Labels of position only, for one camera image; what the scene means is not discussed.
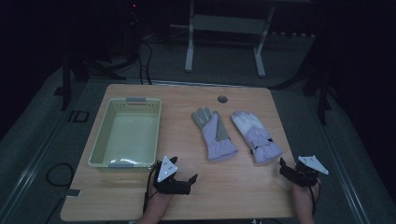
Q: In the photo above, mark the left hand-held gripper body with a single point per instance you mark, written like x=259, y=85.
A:
x=169, y=186

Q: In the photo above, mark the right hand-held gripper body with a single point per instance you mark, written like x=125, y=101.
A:
x=306, y=174

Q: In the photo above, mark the lilac glove with white back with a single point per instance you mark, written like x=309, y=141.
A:
x=257, y=137

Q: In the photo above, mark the lilac glove with grey palm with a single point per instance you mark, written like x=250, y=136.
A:
x=214, y=133

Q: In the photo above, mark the pale green plastic basket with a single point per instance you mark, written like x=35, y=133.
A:
x=129, y=133

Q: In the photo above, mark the person's left hand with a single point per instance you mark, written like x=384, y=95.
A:
x=160, y=199

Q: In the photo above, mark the person's right hand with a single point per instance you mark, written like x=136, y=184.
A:
x=303, y=193

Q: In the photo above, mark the tall black stand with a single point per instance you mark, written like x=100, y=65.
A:
x=323, y=93

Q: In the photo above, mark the black stand with crossed legs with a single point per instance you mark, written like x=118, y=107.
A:
x=66, y=84

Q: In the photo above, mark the white metal desk frame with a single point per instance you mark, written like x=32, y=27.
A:
x=227, y=24

